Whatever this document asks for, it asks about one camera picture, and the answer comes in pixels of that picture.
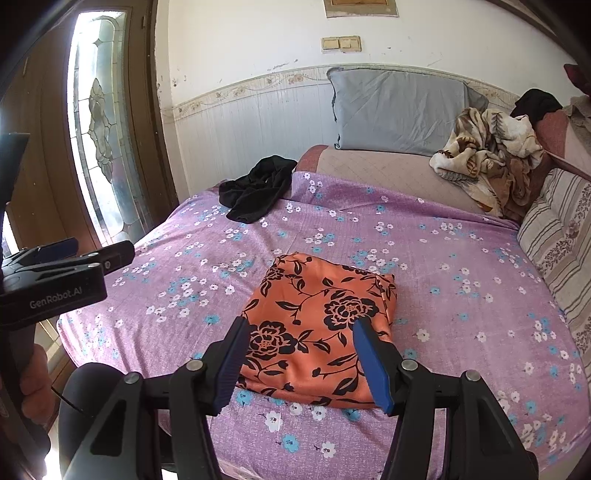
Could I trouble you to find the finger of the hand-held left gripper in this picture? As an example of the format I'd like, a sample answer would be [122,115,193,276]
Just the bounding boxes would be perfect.
[9,241,136,278]
[9,237,79,266]

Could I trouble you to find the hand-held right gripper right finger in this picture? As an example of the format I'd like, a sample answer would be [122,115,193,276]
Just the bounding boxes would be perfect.
[353,318,539,480]

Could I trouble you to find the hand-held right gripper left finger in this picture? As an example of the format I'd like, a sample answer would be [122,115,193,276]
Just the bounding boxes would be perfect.
[62,316,252,480]

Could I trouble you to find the orange black floral garment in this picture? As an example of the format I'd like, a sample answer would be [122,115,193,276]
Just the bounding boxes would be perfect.
[238,253,398,409]

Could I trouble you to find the person's left hand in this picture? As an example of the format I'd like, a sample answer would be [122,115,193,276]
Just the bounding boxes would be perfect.
[21,344,51,416]

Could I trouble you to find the purple floral bed sheet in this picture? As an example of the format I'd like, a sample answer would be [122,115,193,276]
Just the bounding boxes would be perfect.
[56,171,589,480]

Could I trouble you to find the wooden stained glass door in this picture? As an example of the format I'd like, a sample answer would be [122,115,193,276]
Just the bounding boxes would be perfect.
[0,0,178,259]

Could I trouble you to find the black crumpled cloth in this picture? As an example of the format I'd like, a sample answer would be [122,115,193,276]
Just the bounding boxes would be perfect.
[218,155,298,223]

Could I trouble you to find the brown beige sofa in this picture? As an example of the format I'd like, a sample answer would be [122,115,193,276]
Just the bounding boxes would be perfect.
[295,110,591,222]

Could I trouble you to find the striped floral cushion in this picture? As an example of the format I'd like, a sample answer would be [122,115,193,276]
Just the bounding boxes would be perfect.
[517,168,591,356]

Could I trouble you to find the beige brown patterned blanket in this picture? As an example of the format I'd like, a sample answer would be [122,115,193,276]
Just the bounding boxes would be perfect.
[429,107,544,217]

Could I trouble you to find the grey pillow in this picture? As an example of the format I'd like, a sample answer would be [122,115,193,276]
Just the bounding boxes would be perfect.
[327,68,489,157]

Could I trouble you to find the beige towel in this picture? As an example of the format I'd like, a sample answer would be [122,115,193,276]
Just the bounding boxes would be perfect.
[562,97,591,139]

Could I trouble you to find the maroon cloth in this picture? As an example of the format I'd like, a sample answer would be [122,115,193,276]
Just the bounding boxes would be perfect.
[563,64,588,88]

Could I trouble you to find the thin black cable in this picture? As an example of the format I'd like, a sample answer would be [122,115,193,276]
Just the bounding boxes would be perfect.
[50,389,85,412]

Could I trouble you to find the framed wall plaque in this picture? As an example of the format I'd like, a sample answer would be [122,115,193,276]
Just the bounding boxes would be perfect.
[325,0,399,19]

